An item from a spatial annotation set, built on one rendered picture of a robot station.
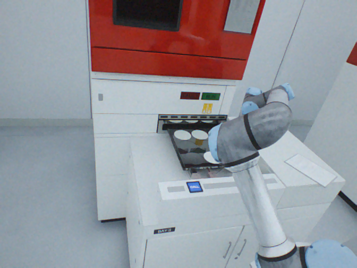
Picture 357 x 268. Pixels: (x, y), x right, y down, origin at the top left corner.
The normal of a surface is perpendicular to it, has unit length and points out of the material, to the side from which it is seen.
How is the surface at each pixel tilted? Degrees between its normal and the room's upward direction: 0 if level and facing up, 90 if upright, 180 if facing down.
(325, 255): 40
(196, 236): 90
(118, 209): 90
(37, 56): 90
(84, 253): 0
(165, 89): 90
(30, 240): 0
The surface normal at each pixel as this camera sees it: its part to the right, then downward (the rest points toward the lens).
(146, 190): 0.15, -0.84
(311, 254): -0.48, -0.60
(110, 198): 0.25, 0.55
